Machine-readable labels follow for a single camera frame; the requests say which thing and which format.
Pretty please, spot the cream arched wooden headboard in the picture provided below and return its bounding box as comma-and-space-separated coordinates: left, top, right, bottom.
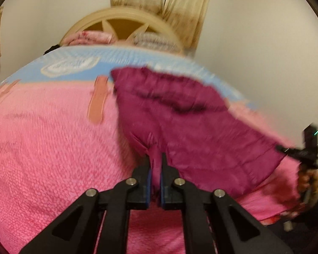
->
64, 6, 184, 54

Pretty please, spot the pink floral folded blanket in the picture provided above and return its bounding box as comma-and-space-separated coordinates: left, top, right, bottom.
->
62, 30, 116, 46

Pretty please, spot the blue pink jeans blanket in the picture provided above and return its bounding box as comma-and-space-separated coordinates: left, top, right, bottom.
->
0, 46, 299, 253

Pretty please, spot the magenta puffer jacket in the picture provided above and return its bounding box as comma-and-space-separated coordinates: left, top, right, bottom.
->
111, 67, 284, 198

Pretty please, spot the striped grey pillow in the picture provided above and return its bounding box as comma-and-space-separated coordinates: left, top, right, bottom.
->
132, 32, 181, 53

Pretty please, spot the black item beside bed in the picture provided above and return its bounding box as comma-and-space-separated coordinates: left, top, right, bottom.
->
44, 44, 61, 55

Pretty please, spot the right hand holding gripper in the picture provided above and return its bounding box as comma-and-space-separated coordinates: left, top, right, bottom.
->
297, 164, 318, 209

